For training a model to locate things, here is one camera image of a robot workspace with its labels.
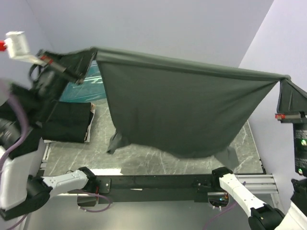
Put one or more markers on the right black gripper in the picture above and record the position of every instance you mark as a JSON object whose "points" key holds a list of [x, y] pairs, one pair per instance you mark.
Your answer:
{"points": [[292, 99]]}

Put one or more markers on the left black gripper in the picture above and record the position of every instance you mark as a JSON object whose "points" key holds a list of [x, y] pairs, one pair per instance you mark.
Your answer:
{"points": [[76, 64]]}

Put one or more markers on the grey t-shirt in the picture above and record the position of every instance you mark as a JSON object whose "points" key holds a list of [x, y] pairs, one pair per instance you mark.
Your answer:
{"points": [[189, 109]]}

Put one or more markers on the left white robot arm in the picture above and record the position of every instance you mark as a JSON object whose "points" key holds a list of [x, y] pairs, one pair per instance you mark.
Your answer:
{"points": [[23, 112]]}

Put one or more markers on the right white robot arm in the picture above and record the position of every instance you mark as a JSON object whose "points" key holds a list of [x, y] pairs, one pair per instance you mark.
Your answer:
{"points": [[261, 215]]}

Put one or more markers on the teal plastic bin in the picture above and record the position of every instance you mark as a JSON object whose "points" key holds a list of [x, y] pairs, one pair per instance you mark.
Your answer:
{"points": [[92, 88]]}

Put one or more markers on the folded black t-shirt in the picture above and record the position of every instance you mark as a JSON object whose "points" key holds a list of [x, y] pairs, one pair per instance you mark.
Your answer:
{"points": [[69, 122]]}

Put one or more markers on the black base beam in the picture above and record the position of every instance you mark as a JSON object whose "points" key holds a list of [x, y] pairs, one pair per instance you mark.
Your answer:
{"points": [[151, 196]]}

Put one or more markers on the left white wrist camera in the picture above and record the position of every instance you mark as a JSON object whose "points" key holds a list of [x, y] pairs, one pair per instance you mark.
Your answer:
{"points": [[17, 47]]}

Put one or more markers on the aluminium frame rail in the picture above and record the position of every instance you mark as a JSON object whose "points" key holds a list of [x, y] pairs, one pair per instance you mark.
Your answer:
{"points": [[261, 183]]}

